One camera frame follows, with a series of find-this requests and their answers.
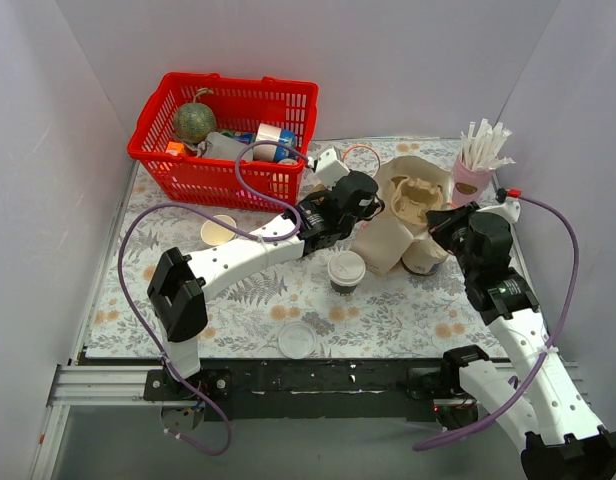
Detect white plastic coffee lid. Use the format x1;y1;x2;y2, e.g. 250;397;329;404
278;322;317;360

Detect kraft paper bag orange handles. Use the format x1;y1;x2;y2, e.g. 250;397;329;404
351;155;453;275

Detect blue white can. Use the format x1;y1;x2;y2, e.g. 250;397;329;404
253;123;297;163

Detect orange small carton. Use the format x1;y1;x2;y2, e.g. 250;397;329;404
165;141;186;156

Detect pink straw holder cup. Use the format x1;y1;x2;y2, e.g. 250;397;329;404
452;153;494;207

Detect green round melon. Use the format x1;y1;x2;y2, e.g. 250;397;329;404
173;87;217;144

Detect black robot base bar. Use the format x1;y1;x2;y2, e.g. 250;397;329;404
143;359;479;430

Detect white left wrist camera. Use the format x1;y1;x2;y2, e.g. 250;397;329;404
307;147;350;189

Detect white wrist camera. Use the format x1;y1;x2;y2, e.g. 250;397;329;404
307;147;350;189
491;188;521;224

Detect red plastic shopping basket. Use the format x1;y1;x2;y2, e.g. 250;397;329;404
127;73;318;212

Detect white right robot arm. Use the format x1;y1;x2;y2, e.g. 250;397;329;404
426;199;616;479

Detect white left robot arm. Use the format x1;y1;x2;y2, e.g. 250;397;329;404
147;171;384;400

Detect white wrapped straws bundle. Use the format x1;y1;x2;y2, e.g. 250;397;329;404
459;118;515;173

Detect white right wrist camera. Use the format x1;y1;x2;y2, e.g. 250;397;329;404
491;188;521;224

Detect dark paper coffee cup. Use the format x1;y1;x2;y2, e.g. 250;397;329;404
330;280;358;295

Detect empty dark paper cup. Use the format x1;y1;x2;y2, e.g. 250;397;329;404
200;214;237;247

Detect grey pouch package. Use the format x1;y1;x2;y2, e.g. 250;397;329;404
196;131;255;161

